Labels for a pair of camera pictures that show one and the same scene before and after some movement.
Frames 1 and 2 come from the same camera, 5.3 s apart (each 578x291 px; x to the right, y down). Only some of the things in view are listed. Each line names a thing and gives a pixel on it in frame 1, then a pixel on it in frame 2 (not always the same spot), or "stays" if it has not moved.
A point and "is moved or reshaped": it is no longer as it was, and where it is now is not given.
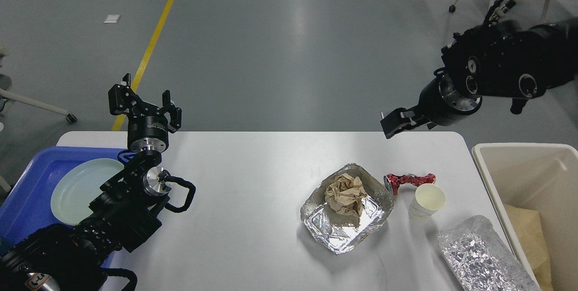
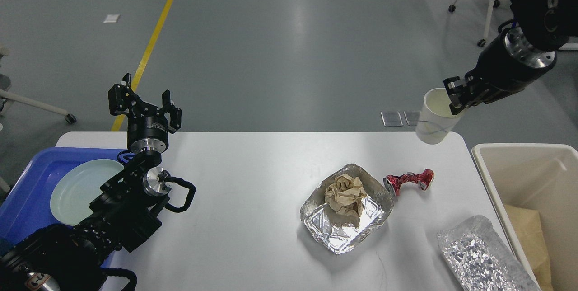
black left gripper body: [147, 133] stays
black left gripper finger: [122, 97] stays
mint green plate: [80, 185] stays
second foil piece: [481, 260] stays
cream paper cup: [427, 199] is moved or reshaped
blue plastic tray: [27, 208] stays
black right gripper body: [448, 99] -> [505, 65]
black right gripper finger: [394, 123] -> [461, 96]
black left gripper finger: [175, 112] stays
